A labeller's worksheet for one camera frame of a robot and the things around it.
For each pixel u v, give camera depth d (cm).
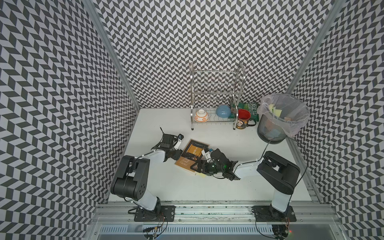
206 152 82
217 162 71
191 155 92
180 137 86
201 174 84
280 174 48
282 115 98
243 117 101
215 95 113
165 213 73
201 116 102
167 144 74
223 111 112
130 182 44
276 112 97
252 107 116
